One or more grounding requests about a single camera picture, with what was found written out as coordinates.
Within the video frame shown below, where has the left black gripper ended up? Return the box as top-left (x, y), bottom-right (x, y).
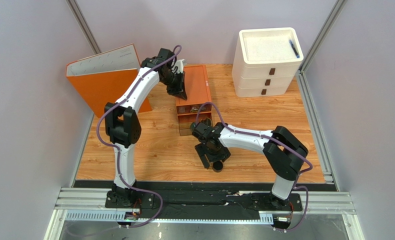
top-left (161, 71), bottom-right (188, 101)

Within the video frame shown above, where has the black jar lid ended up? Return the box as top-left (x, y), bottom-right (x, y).
top-left (212, 161), bottom-right (224, 173)

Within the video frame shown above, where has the orange makeup drawer box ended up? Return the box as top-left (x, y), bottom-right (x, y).
top-left (175, 64), bottom-right (212, 116)

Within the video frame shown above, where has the clear acrylic drawer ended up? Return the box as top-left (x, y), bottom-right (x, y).
top-left (177, 112), bottom-right (213, 136)

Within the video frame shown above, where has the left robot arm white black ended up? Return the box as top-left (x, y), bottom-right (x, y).
top-left (99, 45), bottom-right (188, 208)

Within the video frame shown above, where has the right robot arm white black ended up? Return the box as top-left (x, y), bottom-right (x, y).
top-left (190, 122), bottom-right (309, 208)

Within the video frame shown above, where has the white three-drawer cabinet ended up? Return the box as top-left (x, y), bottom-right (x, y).
top-left (232, 27), bottom-right (304, 98)

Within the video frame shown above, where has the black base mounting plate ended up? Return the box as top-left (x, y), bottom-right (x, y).
top-left (105, 190), bottom-right (305, 212)

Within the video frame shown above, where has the blue pen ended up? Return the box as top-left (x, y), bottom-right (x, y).
top-left (289, 39), bottom-right (300, 59)

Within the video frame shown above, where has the orange white ring binder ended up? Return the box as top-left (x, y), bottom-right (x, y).
top-left (65, 43), bottom-right (140, 118)

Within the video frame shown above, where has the aluminium rail frame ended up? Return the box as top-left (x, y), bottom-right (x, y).
top-left (45, 180), bottom-right (364, 240)

